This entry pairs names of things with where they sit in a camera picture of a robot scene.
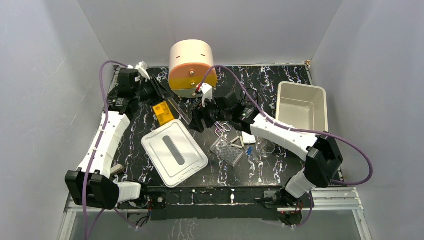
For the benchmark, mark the white plastic bin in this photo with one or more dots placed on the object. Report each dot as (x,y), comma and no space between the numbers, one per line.
(302,106)

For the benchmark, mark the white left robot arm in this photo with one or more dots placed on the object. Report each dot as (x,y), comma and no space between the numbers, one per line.
(90,185)

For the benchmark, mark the white clay pipe triangle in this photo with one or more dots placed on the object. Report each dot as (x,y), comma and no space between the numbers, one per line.
(237,142)

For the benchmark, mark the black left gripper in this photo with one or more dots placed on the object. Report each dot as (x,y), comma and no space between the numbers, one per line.
(152,88)

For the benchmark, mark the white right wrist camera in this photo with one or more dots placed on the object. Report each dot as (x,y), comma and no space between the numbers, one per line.
(206,92)

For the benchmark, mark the clear plastic tube rack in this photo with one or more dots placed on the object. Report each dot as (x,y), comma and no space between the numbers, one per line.
(226,151)

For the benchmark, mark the blue capped vial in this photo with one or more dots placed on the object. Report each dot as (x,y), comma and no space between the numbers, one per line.
(249,152)

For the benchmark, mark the clear glass dish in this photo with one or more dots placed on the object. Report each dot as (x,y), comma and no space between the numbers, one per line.
(265,148)

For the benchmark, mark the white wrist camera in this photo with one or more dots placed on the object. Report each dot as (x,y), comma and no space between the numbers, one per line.
(142,69)
(206,92)

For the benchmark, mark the glass stirring rod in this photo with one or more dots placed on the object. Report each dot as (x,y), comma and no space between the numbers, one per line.
(179,110)

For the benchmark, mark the yellow test tube rack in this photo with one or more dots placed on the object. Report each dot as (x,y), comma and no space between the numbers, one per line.
(163,113)

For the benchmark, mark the round white drawer cabinet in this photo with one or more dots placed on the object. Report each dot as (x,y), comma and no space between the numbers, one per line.
(189,61)

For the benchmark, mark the white bin lid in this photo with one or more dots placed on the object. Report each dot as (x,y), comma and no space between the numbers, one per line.
(174,153)

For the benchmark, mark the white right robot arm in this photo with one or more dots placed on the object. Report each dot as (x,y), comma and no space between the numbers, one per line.
(320,152)

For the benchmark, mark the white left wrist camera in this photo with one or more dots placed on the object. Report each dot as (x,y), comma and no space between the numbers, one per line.
(142,69)

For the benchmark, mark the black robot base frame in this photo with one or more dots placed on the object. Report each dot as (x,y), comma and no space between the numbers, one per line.
(246,202)

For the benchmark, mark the white paper packet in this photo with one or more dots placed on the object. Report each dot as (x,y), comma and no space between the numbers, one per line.
(247,138)

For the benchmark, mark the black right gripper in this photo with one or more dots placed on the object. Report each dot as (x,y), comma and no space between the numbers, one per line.
(196,124)

